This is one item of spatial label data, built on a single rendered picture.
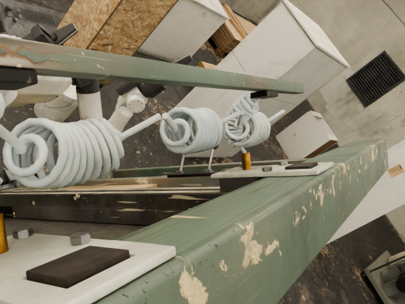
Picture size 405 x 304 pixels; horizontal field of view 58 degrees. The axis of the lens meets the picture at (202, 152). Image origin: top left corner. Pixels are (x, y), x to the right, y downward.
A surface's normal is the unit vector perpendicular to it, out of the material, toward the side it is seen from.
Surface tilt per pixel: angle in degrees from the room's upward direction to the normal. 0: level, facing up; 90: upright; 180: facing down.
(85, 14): 90
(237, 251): 30
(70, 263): 60
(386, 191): 90
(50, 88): 68
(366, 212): 90
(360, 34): 90
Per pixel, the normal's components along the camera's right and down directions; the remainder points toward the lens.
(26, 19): 0.81, -0.19
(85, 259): -0.11, -0.99
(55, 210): -0.54, 0.11
